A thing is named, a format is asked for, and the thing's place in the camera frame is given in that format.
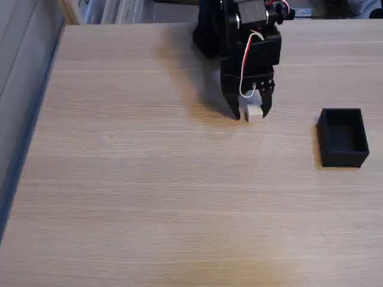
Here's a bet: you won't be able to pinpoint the white block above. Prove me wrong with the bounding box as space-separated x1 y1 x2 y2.
245 102 264 122

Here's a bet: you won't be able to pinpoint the black open box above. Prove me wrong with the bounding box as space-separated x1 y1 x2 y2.
316 108 370 169

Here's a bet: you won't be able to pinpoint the pale stacked panels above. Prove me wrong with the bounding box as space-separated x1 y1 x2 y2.
83 0 158 25

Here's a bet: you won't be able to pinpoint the white and red cable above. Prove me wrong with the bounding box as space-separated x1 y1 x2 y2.
239 29 266 99

